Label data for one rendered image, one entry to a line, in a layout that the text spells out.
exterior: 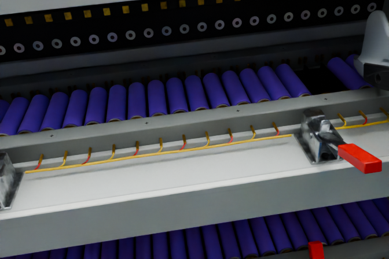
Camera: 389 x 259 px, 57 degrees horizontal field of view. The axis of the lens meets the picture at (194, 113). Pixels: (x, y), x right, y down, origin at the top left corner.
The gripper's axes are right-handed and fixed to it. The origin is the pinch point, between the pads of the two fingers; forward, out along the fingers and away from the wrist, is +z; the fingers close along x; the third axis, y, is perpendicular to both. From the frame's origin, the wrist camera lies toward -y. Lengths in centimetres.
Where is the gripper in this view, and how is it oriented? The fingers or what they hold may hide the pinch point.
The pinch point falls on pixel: (380, 64)
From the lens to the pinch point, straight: 40.7
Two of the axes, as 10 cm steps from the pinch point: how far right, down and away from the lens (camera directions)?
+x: -9.9, 1.3, -0.7
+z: -1.1, -2.4, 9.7
